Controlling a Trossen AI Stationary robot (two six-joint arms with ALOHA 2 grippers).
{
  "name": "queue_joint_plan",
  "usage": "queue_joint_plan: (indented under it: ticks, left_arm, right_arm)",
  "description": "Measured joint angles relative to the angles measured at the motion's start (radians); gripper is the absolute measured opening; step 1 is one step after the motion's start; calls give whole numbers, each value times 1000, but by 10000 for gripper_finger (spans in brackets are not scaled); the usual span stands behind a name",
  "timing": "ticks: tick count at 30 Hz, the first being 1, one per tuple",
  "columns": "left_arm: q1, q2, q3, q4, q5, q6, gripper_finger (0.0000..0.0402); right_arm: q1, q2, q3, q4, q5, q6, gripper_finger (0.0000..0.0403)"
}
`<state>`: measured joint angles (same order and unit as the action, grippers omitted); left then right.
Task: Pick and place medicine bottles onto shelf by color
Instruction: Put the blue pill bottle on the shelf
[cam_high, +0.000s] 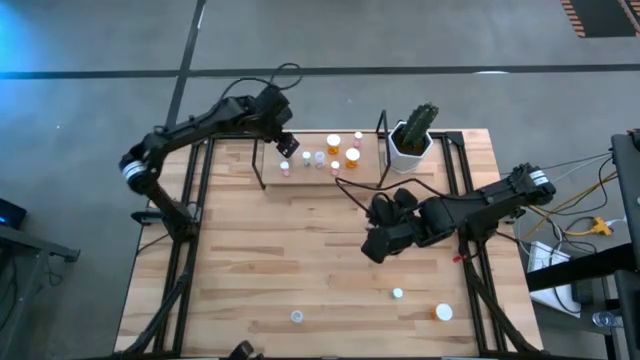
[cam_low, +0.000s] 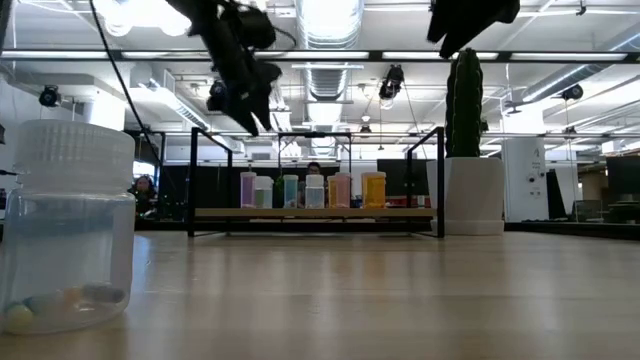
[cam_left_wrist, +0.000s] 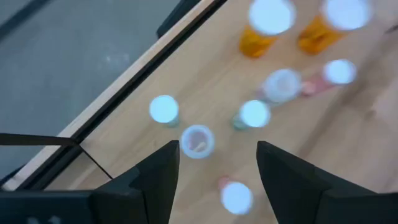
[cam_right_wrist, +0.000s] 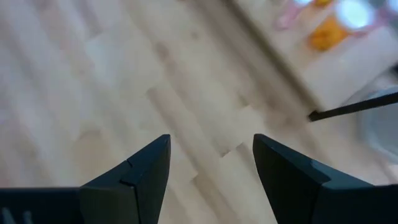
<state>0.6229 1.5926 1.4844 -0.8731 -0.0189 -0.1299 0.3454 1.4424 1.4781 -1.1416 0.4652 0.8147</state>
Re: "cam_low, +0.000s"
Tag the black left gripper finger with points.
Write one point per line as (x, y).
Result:
(264, 107)
(247, 117)

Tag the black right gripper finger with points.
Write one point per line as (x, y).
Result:
(444, 20)
(462, 35)

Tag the green medicine bottle white cap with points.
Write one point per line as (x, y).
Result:
(264, 198)

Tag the teal medicine bottle white cap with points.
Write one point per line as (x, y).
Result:
(290, 192)

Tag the clear plastic pill jar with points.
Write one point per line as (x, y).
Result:
(67, 240)
(315, 196)

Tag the black overhead beam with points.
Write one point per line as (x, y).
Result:
(550, 56)

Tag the dark green cactus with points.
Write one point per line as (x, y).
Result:
(465, 110)

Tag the person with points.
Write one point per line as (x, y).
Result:
(144, 192)
(314, 168)

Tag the green leafy plant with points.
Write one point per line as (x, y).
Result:
(278, 192)

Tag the white plant pot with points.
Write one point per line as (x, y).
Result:
(472, 200)

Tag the white column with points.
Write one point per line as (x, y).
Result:
(522, 190)

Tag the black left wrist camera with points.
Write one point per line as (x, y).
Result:
(256, 25)

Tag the silver spiral ventilation duct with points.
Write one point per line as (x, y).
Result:
(327, 85)

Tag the black ceiling camera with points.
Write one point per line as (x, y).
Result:
(571, 92)
(49, 96)
(391, 82)

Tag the large grey ventilation duct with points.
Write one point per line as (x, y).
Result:
(575, 75)

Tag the wooden shelf with black frame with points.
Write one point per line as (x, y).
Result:
(310, 213)

